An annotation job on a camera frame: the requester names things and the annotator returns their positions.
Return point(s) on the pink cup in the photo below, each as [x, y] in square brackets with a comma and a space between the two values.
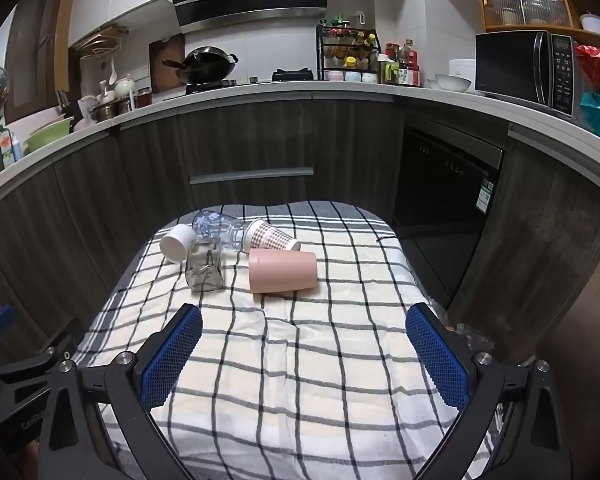
[280, 272]

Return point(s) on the clear plastic bottle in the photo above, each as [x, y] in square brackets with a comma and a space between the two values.
[475, 339]

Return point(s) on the black wok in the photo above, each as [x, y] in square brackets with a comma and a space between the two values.
[207, 62]

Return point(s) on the clear patterned plastic cup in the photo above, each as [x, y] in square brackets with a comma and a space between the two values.
[219, 227]

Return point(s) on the large white bowl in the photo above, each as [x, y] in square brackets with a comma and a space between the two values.
[452, 82]

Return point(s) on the dark wooden cutting board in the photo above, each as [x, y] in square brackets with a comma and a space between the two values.
[165, 60]

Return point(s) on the dark sauce bottle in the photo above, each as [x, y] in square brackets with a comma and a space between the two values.
[406, 62]

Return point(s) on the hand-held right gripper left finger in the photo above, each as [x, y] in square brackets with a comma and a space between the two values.
[172, 357]

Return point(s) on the small white bowl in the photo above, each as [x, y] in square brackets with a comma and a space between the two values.
[431, 84]

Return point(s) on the black dishwasher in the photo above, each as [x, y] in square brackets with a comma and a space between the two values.
[445, 200]

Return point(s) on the white teapot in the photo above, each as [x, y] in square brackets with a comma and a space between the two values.
[125, 86]

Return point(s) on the black gas stove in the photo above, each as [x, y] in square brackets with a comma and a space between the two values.
[260, 82]

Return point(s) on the green plastic basin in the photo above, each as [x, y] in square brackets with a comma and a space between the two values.
[50, 135]

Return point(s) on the red plastic bag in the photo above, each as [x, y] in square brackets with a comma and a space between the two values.
[597, 67]

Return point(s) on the brown wooden door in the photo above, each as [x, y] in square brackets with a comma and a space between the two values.
[30, 50]

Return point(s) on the green dish soap bottle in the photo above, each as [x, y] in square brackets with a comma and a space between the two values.
[1, 150]

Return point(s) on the black spice rack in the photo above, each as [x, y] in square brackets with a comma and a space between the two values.
[347, 52]

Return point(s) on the wooden wall rack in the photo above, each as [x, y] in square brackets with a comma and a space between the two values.
[100, 40]

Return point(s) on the checkered paper cup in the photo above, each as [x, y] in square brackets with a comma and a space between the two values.
[270, 236]

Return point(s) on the grey glass cup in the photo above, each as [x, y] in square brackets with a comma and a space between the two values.
[206, 267]

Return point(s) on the black and white checked cloth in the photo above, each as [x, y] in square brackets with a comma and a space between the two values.
[300, 360]

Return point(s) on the white cup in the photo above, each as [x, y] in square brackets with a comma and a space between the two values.
[176, 244]

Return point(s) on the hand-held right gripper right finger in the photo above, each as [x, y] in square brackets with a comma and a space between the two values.
[437, 360]

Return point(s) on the dark wood kitchen cabinets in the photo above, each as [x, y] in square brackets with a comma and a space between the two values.
[145, 180]

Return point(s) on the green plastic pitcher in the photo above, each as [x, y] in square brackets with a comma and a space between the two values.
[387, 70]

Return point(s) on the white rice cooker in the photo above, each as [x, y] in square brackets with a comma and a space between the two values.
[461, 67]

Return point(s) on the black microwave oven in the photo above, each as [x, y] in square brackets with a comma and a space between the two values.
[515, 67]

